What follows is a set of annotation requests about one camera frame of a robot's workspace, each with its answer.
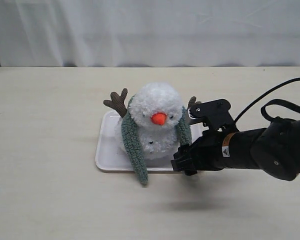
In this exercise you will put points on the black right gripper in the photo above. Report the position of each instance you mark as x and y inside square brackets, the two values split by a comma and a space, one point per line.
[215, 151]

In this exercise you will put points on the white plush snowman toy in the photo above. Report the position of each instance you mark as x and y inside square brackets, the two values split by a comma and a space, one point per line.
[118, 101]

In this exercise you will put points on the green fuzzy scarf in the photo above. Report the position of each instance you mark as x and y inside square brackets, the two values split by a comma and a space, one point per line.
[152, 129]

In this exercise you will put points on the white rectangular tray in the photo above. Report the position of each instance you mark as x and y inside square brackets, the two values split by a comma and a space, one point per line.
[110, 158]

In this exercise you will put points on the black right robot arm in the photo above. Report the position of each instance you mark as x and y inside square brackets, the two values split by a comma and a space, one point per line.
[274, 149]

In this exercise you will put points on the white backdrop curtain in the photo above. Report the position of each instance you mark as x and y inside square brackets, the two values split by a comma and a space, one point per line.
[149, 33]

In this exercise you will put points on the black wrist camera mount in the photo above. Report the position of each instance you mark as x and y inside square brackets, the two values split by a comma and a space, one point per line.
[212, 114]

